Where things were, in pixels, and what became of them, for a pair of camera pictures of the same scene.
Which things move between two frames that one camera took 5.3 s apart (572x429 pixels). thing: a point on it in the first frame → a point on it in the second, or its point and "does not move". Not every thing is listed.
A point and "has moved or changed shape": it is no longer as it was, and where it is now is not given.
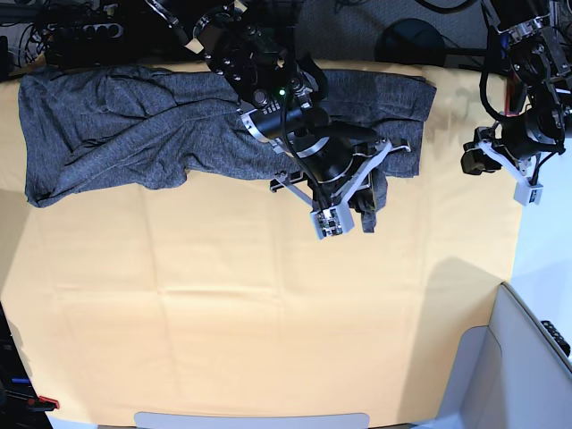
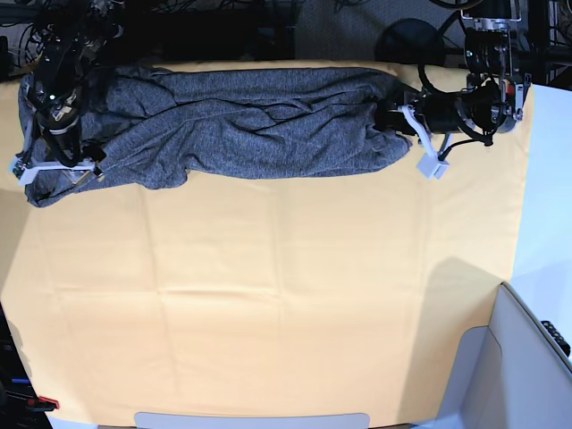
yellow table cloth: x=218 y=298 does not move
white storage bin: x=507 y=374 does not move
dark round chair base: x=410 y=41 does not move
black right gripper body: x=525 y=143 → x=470 y=109
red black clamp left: x=43 y=404 does not move
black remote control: x=557 y=337 does not move
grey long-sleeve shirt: x=88 y=130 has moved or changed shape
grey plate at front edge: x=154 y=420 does not move
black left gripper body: x=336 y=167 → x=62 y=132
